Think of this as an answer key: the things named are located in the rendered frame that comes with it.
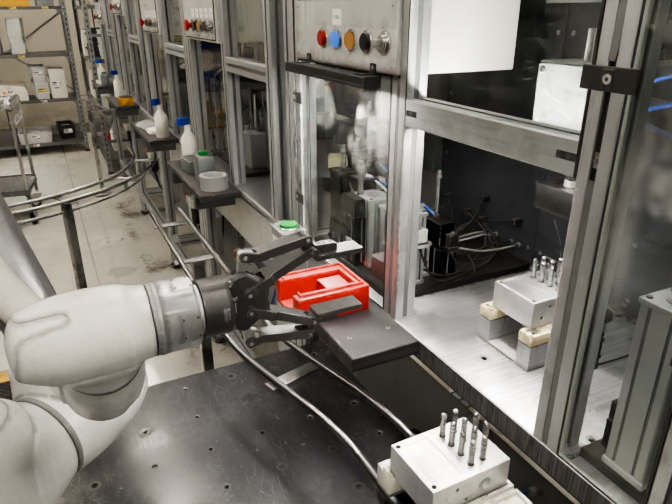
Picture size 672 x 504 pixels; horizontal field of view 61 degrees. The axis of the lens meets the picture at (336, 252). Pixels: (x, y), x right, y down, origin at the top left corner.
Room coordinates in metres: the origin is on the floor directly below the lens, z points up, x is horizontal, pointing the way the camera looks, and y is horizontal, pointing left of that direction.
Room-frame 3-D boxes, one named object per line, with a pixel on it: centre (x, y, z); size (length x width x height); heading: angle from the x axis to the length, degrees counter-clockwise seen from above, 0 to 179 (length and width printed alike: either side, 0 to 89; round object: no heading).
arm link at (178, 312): (0.62, 0.20, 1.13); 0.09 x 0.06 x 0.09; 27
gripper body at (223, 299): (0.65, 0.13, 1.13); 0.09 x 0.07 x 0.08; 117
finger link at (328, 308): (0.72, 0.00, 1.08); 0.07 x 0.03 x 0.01; 117
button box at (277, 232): (1.20, 0.10, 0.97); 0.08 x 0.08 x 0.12; 27
